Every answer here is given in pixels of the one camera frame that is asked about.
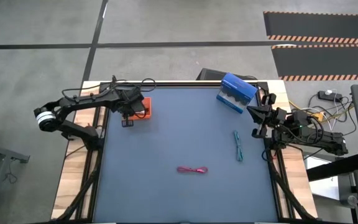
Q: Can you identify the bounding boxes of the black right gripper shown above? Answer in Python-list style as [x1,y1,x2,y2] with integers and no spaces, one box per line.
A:
[246,93,288,139]

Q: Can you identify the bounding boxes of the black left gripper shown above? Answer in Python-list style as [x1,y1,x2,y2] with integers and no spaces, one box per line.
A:
[113,86,146,128]

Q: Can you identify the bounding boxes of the pink cable tie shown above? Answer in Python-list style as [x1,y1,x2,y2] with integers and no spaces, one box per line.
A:
[176,166,209,175]

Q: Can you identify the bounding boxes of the orange plastic bin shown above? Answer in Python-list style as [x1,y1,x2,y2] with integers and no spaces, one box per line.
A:
[125,96,152,120]

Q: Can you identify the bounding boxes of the blue cardboard box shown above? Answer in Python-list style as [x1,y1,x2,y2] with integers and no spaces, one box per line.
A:
[216,72,259,114]

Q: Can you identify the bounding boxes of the blue table mat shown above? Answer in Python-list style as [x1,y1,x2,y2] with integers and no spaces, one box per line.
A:
[93,86,280,223]

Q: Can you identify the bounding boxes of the black power strip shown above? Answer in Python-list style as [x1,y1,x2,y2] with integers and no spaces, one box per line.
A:
[318,90,343,102]

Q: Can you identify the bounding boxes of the black orange-striped floor mat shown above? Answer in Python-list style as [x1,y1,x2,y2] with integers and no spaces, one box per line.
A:
[263,11,358,45]
[271,44,358,82]

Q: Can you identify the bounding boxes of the black crossbar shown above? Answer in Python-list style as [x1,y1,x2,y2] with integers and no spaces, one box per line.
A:
[306,152,358,182]

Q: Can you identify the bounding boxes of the blue cable loop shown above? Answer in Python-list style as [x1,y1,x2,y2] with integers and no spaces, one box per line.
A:
[260,148,272,162]

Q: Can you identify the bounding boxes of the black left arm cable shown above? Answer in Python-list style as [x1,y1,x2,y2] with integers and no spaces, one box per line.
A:
[60,74,157,103]

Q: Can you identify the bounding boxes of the yellow floor cable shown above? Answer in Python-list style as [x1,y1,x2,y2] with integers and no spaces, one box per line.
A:
[288,100,354,123]

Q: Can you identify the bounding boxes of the black aluminium table frame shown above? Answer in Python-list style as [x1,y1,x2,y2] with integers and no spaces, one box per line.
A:
[54,79,318,224]

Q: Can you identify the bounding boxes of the white floor cable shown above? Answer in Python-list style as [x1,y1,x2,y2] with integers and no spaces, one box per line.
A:
[300,105,341,133]

